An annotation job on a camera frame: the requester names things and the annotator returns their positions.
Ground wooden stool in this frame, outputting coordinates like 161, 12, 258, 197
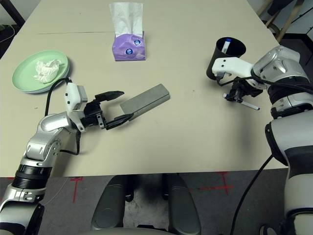
256, 0, 313, 42

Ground white upright tissue sheet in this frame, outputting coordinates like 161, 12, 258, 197
109, 2, 145, 38

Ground grey robot right leg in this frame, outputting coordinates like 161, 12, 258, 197
162, 173, 201, 235

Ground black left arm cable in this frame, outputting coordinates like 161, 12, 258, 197
45, 76, 82, 156

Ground black plastic cup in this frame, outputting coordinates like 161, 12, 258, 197
206, 37, 246, 81

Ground black jacket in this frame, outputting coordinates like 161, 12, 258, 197
267, 0, 284, 15

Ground grey robot left leg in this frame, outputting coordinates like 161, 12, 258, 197
91, 174, 134, 232

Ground purple tissue box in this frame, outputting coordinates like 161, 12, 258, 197
112, 31, 148, 62

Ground green round plate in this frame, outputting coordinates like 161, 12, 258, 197
12, 49, 70, 94

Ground grey robot torso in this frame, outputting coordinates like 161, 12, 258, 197
90, 226, 177, 235

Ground blue capped white marker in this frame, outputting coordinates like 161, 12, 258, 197
223, 93, 261, 111
222, 37, 232, 55

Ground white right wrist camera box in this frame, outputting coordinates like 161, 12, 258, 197
211, 56, 255, 80

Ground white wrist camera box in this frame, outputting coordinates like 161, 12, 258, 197
211, 56, 255, 80
64, 82, 89, 134

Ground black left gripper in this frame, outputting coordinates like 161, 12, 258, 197
81, 90, 134, 131

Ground grey robot leg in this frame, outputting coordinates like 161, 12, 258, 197
91, 174, 134, 232
162, 173, 201, 235

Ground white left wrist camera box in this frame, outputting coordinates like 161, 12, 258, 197
64, 82, 89, 134

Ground beige side table black legs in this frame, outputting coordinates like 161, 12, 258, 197
0, 0, 25, 26

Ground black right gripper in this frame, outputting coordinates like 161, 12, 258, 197
228, 78, 264, 104

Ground grey glasses case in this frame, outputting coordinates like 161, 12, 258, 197
119, 83, 171, 122

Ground thin white floor cable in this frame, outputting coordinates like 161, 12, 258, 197
40, 176, 70, 208

